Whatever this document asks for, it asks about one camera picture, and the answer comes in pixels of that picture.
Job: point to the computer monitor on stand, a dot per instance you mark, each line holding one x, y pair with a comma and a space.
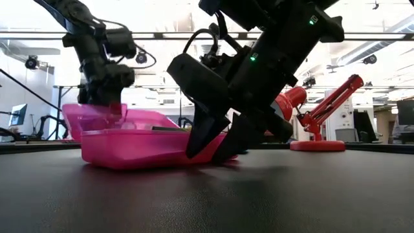
18, 114

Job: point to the white machine cabinet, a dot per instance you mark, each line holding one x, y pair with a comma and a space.
339, 119

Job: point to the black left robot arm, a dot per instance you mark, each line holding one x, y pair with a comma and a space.
81, 19

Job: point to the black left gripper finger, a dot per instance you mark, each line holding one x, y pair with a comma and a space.
116, 110

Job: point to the dark wall monitor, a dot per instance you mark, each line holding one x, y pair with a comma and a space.
406, 112

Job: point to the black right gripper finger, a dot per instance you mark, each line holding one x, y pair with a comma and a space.
239, 139
203, 136

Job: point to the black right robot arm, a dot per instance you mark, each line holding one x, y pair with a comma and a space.
291, 19

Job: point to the black office monitor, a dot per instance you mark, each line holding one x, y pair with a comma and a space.
363, 126

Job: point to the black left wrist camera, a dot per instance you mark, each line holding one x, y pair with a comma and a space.
120, 42

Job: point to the pink plastic pencil box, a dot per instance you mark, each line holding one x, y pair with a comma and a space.
136, 149

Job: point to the red desk lamp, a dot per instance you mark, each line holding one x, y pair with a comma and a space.
318, 145

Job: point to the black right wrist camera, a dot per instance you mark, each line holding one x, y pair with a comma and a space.
197, 81

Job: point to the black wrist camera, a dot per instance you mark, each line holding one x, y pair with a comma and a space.
197, 81
120, 42

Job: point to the black ceiling camera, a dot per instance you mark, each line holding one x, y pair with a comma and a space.
370, 59
31, 62
141, 58

